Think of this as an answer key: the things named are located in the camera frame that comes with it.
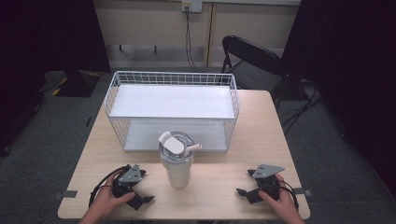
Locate black wall socket cable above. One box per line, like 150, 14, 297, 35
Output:
185, 7, 205, 74

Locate black floor cables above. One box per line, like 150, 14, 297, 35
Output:
277, 83, 324, 135

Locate person's right hand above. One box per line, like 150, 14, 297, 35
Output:
258, 173, 301, 219

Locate person's left hand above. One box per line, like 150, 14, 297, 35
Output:
88, 177, 137, 219

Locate black folding chair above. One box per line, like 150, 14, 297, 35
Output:
220, 35, 290, 94

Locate black curtain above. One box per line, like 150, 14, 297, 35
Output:
0, 0, 112, 157
280, 0, 396, 200

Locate black stand base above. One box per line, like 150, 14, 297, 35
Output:
39, 69, 103, 98

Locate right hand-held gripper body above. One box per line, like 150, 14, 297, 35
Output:
251, 163, 286, 202

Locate white wall socket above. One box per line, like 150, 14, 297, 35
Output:
181, 0, 204, 14

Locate white wire shelf rack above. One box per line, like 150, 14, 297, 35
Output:
104, 70, 241, 153

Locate grey tape strip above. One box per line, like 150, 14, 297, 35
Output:
53, 189, 78, 201
292, 187, 314, 198

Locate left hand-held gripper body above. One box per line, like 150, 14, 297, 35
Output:
111, 163, 148, 200

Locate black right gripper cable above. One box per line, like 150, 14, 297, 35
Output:
278, 178, 301, 211

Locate white cup with straw lid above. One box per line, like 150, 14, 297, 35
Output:
158, 131, 204, 189

